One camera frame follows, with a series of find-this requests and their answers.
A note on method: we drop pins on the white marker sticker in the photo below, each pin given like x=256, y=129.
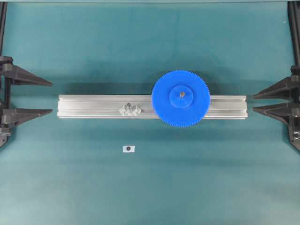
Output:
x=128, y=149

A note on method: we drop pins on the black frame rail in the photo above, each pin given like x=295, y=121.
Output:
x=293, y=8
x=3, y=12

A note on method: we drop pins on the black right frame rail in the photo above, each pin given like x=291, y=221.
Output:
x=293, y=8

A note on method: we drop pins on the aluminium extrusion rail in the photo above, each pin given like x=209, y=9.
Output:
x=107, y=107

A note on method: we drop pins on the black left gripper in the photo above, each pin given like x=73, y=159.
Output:
x=16, y=75

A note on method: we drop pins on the black left frame rail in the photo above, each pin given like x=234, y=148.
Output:
x=3, y=12

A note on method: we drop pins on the clear left shaft bracket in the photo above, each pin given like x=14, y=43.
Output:
x=129, y=110

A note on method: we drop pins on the large blue plastic gear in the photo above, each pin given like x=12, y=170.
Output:
x=179, y=111

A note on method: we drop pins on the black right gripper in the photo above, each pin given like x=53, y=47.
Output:
x=283, y=112

